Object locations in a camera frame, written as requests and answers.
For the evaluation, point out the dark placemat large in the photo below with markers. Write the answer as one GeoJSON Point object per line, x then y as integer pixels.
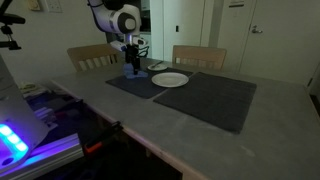
{"type": "Point", "coordinates": [219, 101]}

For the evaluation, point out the silver door handle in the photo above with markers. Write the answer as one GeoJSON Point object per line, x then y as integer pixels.
{"type": "Point", "coordinates": [255, 30]}

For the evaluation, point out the right wooden chair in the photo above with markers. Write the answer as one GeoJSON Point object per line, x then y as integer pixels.
{"type": "Point", "coordinates": [206, 57]}

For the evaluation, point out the knife on saucer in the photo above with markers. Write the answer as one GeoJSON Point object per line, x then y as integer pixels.
{"type": "Point", "coordinates": [154, 65]}

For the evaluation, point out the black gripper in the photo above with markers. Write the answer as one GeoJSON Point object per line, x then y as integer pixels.
{"type": "Point", "coordinates": [131, 57]}

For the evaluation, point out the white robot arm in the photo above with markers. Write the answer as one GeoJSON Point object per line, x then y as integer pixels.
{"type": "Point", "coordinates": [117, 17]}

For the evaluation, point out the black camera stand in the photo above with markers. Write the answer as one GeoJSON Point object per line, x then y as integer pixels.
{"type": "Point", "coordinates": [9, 19]}

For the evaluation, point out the small white saucer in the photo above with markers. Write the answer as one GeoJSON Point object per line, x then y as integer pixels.
{"type": "Point", "coordinates": [158, 67]}

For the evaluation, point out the left wooden chair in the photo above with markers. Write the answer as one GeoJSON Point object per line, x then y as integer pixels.
{"type": "Point", "coordinates": [87, 54]}

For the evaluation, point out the dark placemat near plate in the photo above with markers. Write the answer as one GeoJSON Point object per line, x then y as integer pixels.
{"type": "Point", "coordinates": [143, 86]}

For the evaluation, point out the blue cloth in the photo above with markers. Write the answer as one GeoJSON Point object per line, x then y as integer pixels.
{"type": "Point", "coordinates": [129, 72]}

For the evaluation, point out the wooden chair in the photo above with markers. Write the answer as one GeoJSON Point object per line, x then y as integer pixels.
{"type": "Point", "coordinates": [87, 54]}
{"type": "Point", "coordinates": [206, 57]}

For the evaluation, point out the orange black clamp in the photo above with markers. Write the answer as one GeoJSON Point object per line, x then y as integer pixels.
{"type": "Point", "coordinates": [97, 142]}

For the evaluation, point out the white door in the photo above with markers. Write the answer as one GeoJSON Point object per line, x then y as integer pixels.
{"type": "Point", "coordinates": [289, 47]}

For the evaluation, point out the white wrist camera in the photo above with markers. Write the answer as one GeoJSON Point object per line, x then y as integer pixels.
{"type": "Point", "coordinates": [122, 46]}

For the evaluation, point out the large white plate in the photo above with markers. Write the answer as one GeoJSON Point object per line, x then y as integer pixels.
{"type": "Point", "coordinates": [170, 79]}

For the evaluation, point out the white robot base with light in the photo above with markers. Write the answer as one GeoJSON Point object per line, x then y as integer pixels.
{"type": "Point", "coordinates": [20, 130]}

